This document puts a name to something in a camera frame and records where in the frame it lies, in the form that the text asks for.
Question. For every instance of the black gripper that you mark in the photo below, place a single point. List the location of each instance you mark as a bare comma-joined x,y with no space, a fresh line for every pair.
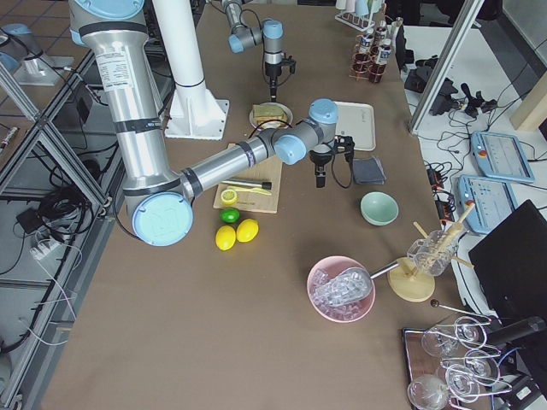
272,71
319,160

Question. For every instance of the white round plate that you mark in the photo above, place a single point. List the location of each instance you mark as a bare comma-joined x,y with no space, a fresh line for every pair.
286,109

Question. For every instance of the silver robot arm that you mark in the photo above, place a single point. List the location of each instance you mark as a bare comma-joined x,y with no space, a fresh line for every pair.
269,33
158,198

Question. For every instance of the cream rabbit tray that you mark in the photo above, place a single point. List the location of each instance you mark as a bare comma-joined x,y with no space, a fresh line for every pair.
356,120

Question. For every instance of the tray of wine glasses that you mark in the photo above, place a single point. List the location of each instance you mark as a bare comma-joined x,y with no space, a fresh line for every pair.
452,365

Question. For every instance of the grey folded cloth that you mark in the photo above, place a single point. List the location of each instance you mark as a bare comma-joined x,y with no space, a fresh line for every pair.
368,171

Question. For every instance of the wooden cutting board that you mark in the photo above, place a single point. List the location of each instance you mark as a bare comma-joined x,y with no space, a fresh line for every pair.
268,170

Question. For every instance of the steel muddler black tip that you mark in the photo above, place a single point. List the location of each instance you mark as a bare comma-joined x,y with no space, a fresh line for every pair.
247,183

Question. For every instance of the mint green bowl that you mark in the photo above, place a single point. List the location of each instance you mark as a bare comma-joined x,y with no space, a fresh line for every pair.
378,208

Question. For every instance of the tea bottle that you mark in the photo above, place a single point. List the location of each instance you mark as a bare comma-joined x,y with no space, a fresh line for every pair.
380,61
363,53
380,33

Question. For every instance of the yellow lemon near lime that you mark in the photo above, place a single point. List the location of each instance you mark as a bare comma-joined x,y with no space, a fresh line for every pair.
247,230

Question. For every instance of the half lemon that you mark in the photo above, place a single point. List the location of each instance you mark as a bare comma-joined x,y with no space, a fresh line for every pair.
229,197

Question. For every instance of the pink bowl with ice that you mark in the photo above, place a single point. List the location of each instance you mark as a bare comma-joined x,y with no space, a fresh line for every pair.
321,273

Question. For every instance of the green lime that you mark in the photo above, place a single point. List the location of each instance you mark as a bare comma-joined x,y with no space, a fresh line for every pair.
229,215

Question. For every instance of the white cup rack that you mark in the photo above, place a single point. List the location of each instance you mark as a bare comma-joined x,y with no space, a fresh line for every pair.
358,14

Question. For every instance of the yellow lemon far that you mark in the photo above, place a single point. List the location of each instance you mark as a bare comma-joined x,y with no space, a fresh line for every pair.
225,237

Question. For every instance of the metal ice scoop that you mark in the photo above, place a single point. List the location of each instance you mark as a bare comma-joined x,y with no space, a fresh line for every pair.
352,285

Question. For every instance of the wooden mug tree stand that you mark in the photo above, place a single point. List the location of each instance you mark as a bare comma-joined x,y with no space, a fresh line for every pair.
413,285

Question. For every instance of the glass mug on stand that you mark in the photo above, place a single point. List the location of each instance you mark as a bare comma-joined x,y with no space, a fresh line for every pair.
432,254

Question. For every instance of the blue teach pendant near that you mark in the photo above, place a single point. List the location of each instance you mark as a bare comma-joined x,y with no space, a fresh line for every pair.
494,201

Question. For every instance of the blue teach pendant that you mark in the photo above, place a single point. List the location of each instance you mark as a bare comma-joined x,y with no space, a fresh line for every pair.
494,201
501,156

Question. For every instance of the blue teach pendant far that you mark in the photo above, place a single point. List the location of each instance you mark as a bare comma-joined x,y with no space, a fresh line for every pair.
501,156

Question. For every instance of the black laptop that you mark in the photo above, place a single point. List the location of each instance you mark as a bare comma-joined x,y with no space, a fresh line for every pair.
510,263

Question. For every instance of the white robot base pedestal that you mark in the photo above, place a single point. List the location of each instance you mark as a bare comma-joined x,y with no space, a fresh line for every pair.
194,112

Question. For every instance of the copper wire bottle rack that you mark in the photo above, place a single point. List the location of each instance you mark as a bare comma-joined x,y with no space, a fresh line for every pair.
355,74

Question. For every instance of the aluminium frame post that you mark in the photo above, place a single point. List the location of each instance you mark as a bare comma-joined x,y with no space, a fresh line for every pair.
459,31

